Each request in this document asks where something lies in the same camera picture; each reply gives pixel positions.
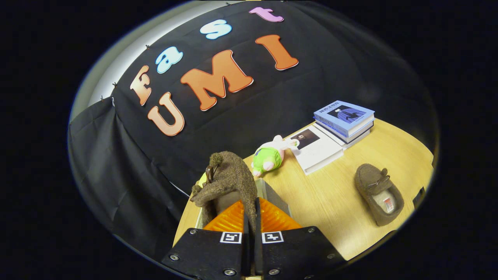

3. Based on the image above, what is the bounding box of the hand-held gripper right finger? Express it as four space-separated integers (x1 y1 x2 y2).
255 198 346 280

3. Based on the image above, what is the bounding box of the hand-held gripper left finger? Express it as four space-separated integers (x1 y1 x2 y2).
161 199 251 280

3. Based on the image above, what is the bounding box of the grey fabric storage box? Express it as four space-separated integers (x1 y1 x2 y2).
195 173 291 230

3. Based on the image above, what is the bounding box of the brown shoe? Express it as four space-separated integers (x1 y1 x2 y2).
190 151 258 234
355 163 404 227

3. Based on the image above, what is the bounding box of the pink plush toy green shirt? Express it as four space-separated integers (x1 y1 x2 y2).
251 135 300 179

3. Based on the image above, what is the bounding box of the white book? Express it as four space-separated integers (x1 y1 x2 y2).
286 124 345 175

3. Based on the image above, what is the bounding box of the blue book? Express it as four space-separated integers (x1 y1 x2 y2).
314 100 375 137

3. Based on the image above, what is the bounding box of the small dark block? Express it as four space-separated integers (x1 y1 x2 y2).
412 187 426 209

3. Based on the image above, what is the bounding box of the white cable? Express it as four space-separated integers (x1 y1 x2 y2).
170 180 192 198

